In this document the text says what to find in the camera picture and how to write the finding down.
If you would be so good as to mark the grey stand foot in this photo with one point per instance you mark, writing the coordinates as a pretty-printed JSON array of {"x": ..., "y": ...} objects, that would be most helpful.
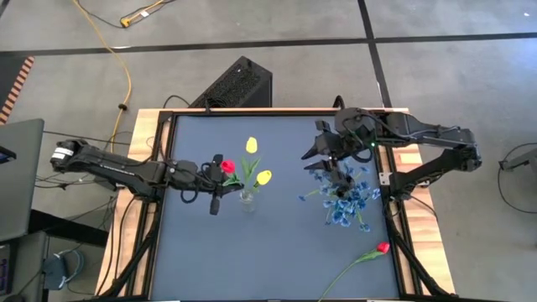
[{"x": 522, "y": 161}]

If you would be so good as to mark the black perforated computer tower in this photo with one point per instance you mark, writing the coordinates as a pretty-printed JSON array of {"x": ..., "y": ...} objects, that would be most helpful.
[{"x": 235, "y": 84}]

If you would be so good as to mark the clear glass vase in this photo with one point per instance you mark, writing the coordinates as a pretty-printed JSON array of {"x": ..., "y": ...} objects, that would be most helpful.
[{"x": 247, "y": 203}]

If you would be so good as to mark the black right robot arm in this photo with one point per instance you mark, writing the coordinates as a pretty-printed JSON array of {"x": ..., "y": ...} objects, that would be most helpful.
[{"x": 440, "y": 134}]

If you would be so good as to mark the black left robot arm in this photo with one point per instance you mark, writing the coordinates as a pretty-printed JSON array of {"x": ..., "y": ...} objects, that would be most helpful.
[{"x": 121, "y": 170}]

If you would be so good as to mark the grey round device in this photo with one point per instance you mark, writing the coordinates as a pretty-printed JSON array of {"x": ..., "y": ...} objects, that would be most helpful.
[{"x": 56, "y": 270}]

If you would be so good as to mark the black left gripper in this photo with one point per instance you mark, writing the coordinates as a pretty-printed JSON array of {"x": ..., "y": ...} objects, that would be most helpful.
[{"x": 186, "y": 175}]

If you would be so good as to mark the yellow artificial tulip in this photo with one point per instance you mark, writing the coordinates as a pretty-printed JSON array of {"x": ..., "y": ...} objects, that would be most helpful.
[
  {"x": 264, "y": 177},
  {"x": 251, "y": 145}
]

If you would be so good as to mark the blue artificial flower bunch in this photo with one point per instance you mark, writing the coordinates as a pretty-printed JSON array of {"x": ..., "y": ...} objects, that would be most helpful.
[{"x": 342, "y": 205}]

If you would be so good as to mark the black orange-striped floor mat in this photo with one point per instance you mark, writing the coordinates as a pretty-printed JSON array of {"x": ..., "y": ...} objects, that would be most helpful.
[{"x": 8, "y": 75}]

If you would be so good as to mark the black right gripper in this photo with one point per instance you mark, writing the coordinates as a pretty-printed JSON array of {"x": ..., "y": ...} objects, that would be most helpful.
[{"x": 344, "y": 142}]

